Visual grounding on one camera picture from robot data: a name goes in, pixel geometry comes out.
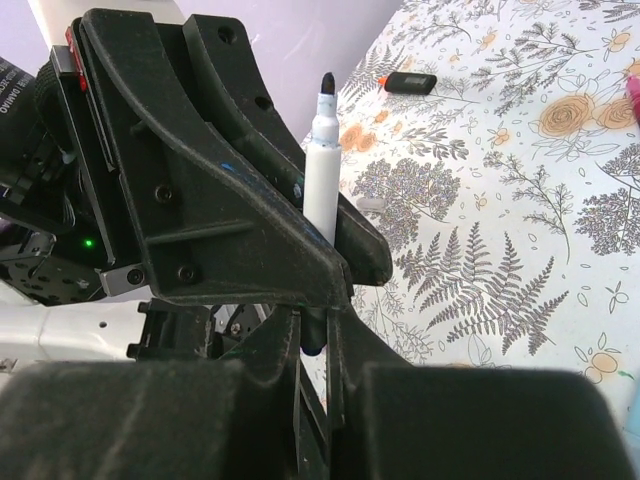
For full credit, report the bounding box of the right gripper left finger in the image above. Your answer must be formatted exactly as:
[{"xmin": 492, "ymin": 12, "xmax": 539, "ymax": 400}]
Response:
[{"xmin": 1, "ymin": 307, "xmax": 300, "ymax": 479}]

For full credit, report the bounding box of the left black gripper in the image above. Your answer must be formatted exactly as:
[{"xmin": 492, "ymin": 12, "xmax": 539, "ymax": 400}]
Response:
[{"xmin": 50, "ymin": 9, "xmax": 351, "ymax": 307}]

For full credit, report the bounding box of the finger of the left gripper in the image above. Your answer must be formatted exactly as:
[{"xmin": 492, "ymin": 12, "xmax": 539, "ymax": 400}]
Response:
[{"xmin": 183, "ymin": 14, "xmax": 391, "ymax": 286}]

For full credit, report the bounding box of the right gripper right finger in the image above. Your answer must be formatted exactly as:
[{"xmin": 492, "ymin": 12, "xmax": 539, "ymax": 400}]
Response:
[{"xmin": 327, "ymin": 308, "xmax": 631, "ymax": 479}]

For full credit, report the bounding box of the white blue marker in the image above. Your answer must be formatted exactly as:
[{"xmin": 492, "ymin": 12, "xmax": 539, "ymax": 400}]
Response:
[{"xmin": 303, "ymin": 72, "xmax": 342, "ymax": 245}]

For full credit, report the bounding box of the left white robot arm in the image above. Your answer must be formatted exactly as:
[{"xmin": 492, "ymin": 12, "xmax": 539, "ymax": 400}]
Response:
[{"xmin": 1, "ymin": 7, "xmax": 393, "ymax": 358}]

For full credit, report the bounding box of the pink pen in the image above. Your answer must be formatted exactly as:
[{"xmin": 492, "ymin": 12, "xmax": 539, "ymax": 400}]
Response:
[{"xmin": 626, "ymin": 74, "xmax": 640, "ymax": 125}]

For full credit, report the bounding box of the black orange highlighter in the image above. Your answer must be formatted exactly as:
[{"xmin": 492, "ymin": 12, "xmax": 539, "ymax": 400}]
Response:
[{"xmin": 378, "ymin": 72, "xmax": 437, "ymax": 96}]

